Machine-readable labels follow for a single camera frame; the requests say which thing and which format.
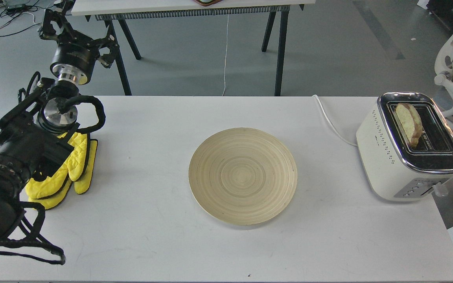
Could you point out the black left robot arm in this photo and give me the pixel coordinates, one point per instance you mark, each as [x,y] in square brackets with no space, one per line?
[35,136]

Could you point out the slice of bread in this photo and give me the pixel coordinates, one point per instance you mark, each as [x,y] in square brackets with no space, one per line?
[410,122]

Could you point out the round wooden plate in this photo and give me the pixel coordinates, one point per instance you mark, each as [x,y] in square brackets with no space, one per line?
[243,176]

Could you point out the cream white toaster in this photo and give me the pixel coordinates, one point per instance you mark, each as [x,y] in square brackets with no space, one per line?
[396,171]

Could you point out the yellow oven mitt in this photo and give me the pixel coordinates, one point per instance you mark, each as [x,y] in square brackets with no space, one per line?
[76,172]

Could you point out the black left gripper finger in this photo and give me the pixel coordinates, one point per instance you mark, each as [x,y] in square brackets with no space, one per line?
[55,26]
[109,42]

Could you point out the background white table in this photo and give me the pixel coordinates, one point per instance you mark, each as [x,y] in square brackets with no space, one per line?
[114,10]

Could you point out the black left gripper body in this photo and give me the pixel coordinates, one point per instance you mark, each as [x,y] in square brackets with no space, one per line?
[74,59]

